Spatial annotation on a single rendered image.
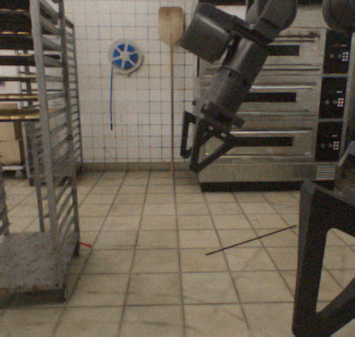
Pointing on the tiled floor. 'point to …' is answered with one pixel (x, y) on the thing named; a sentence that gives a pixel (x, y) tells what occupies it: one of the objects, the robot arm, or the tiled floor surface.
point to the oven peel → (172, 21)
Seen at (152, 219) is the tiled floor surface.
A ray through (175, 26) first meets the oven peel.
